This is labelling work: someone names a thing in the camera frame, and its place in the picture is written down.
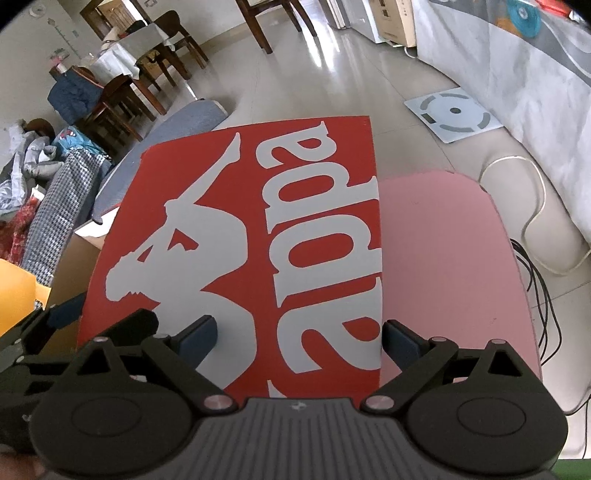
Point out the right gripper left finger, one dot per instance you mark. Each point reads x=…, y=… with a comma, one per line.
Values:
x=176, y=359

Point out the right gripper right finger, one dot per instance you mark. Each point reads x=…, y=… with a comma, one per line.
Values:
x=422, y=363

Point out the red cardboard shoe box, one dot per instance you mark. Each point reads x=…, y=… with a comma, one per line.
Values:
x=71, y=280

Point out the red Kappa box lid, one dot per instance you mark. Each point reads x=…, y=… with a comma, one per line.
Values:
x=274, y=230

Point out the left hand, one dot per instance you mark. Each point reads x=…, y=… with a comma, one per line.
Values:
x=20, y=467

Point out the yellow plastic chair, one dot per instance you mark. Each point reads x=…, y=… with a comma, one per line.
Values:
x=19, y=291

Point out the pink lap desk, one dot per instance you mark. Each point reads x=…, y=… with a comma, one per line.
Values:
x=449, y=268

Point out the red patterned blanket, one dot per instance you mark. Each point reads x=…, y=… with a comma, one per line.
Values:
x=13, y=234

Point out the houndstooth sofa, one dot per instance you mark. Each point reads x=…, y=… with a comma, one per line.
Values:
x=67, y=204

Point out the pile of grey clothes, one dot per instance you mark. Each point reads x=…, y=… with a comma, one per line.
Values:
x=34, y=160

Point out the grey rolled floor mat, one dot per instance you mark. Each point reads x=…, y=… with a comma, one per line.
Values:
x=195, y=118

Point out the white bathroom scale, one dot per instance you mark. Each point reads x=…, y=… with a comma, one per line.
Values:
x=453, y=115

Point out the wooden chair with jacket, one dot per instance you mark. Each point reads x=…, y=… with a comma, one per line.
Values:
x=100, y=111

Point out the white marble tv cabinet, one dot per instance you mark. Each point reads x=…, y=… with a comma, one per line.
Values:
x=538, y=88

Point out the dining table white cloth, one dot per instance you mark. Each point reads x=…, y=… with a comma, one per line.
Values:
x=155, y=44

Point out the brown cardboard carton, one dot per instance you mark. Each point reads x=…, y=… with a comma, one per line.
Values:
x=395, y=21

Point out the dark wooden chair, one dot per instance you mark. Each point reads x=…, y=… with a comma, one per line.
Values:
x=270, y=10

